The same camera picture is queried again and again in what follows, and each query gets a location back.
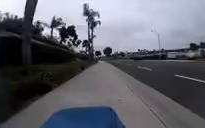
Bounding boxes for dark hedge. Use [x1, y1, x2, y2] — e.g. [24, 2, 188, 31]
[0, 31, 94, 69]

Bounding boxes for dark leafy tree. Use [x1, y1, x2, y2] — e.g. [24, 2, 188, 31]
[58, 24, 82, 49]

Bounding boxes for robot's own part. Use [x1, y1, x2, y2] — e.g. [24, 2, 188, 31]
[40, 106, 127, 128]

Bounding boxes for grey asphalt road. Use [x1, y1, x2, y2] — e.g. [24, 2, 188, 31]
[104, 58, 205, 125]

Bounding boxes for round distant tree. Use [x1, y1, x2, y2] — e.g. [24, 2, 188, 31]
[103, 46, 113, 57]

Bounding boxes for low buildings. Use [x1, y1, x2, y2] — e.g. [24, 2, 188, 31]
[129, 47, 205, 61]

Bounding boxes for tall palm trees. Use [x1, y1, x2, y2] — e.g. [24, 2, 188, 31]
[82, 3, 102, 57]

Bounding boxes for street light pole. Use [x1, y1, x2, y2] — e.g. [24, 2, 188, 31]
[150, 29, 162, 61]

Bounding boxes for pale concrete sidewalk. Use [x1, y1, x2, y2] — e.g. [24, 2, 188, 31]
[0, 60, 168, 128]

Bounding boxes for concrete kerb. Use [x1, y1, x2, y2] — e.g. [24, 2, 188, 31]
[101, 60, 205, 128]

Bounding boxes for grass verge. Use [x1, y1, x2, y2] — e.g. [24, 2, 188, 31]
[0, 58, 97, 124]

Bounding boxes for thick palm trunk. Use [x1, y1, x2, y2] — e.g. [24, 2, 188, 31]
[21, 0, 39, 67]

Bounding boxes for small palm tree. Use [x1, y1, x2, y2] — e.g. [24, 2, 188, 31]
[44, 15, 66, 39]

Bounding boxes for white dashed lane line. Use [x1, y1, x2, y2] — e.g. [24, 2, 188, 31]
[137, 65, 205, 87]

